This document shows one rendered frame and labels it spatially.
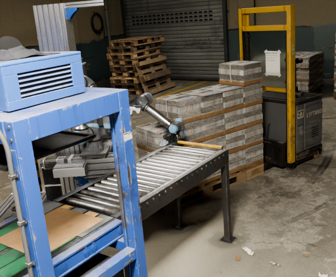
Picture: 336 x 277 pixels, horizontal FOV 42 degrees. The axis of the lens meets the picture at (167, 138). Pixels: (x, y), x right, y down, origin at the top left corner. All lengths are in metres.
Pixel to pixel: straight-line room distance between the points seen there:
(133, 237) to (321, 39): 8.77
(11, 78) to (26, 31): 9.32
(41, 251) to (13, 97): 0.66
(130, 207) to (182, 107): 2.07
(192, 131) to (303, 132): 1.59
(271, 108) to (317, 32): 5.38
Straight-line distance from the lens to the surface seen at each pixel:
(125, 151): 2.22
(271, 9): 5.15
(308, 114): 5.46
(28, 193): 1.85
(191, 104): 4.31
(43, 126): 1.85
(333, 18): 10.58
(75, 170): 3.69
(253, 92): 4.89
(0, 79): 1.96
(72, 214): 2.70
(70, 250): 2.33
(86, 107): 2.00
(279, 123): 5.46
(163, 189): 2.87
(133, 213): 2.35
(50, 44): 3.83
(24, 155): 1.81
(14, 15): 11.11
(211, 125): 4.53
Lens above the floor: 1.91
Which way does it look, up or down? 16 degrees down
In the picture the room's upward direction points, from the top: 5 degrees counter-clockwise
